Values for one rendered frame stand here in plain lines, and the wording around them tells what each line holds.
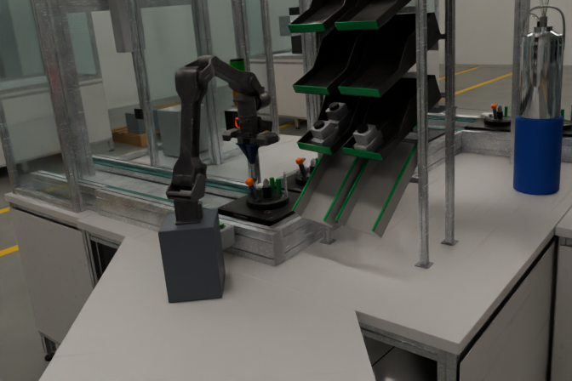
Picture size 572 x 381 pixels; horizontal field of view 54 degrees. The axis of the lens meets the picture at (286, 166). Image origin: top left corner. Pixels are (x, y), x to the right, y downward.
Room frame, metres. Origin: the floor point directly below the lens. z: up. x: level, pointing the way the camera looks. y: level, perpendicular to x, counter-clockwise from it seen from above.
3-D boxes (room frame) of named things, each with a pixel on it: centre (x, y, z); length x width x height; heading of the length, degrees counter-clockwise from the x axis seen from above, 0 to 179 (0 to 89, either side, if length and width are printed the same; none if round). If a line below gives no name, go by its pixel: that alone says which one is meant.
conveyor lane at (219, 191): (1.94, 0.28, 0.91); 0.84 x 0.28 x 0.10; 50
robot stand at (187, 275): (1.39, 0.26, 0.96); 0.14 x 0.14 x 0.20; 1
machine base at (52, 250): (2.76, 0.59, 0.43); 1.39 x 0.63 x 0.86; 140
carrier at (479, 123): (2.56, -1.01, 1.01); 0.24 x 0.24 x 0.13; 50
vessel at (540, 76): (1.95, -0.91, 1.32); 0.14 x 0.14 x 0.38
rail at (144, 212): (1.79, 0.38, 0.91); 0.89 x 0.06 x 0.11; 50
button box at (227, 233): (1.62, 0.27, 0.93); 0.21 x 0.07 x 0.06; 50
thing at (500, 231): (2.06, -0.22, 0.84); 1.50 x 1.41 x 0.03; 50
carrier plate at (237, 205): (1.72, 0.07, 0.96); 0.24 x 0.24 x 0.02; 50
